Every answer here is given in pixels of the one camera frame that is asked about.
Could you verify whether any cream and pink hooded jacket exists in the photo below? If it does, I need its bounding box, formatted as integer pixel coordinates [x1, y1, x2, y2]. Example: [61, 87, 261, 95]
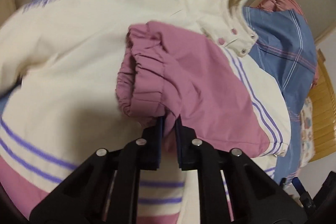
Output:
[0, 0, 292, 224]

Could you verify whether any floral patterned bedsheet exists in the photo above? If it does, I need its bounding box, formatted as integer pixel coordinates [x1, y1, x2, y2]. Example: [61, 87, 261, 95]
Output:
[299, 97, 315, 168]

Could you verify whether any wooden slatted headboard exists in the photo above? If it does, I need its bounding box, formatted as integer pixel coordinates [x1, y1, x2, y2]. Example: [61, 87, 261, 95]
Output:
[309, 50, 335, 161]

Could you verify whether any blue plaid bed quilt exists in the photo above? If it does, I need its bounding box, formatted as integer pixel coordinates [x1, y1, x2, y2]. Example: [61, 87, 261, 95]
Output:
[1, 0, 317, 192]

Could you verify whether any pink pillow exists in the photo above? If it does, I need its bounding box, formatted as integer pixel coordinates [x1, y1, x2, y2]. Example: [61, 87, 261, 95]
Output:
[256, 0, 307, 22]

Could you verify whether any light wood side cabinet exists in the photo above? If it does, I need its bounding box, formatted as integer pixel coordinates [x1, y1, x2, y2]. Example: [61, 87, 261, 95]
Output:
[0, 0, 17, 26]

